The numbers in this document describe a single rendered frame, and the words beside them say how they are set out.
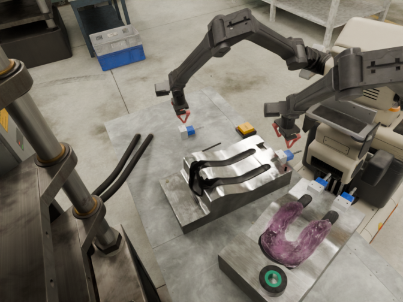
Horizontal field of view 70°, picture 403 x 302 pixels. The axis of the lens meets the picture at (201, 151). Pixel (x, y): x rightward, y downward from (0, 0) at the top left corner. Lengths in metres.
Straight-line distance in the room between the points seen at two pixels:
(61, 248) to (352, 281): 0.92
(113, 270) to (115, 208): 1.21
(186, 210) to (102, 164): 1.67
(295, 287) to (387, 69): 0.63
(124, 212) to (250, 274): 1.50
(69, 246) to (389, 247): 1.87
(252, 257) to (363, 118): 0.69
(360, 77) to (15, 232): 0.82
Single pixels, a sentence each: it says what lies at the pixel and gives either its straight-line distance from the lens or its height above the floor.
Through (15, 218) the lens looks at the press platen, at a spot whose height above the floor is 1.29.
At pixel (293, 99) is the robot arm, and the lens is 1.04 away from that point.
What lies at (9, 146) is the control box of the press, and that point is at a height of 1.30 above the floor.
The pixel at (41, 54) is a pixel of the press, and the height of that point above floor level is 0.15.
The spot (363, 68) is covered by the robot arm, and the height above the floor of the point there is 1.45.
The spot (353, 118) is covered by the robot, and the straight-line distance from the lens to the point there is 1.29.
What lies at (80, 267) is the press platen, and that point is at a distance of 0.93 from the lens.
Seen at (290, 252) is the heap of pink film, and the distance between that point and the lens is 1.01.
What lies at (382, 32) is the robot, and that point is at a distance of 1.15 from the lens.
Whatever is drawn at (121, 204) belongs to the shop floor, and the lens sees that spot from 2.35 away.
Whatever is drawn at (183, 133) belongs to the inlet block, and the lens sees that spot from 1.47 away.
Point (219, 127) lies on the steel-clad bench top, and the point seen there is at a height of 0.80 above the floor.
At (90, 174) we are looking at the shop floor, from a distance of 2.67.
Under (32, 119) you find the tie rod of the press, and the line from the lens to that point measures 0.77.
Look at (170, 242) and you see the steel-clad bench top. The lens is 1.15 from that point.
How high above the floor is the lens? 1.80
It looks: 45 degrees down
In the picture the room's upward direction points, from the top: 7 degrees counter-clockwise
